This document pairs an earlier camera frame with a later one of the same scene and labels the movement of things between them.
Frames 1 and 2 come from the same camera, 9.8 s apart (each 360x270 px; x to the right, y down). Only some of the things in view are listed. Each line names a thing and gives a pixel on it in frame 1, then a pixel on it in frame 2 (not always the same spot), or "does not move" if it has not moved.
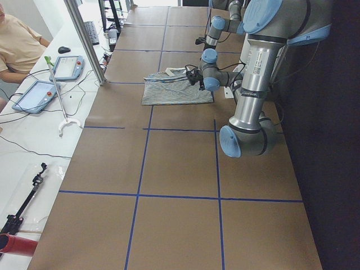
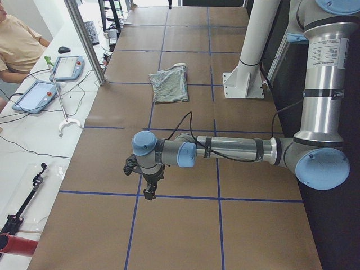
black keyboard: (91, 29) does not move
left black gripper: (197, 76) to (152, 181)
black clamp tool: (14, 221) does not move
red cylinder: (9, 244) does not move
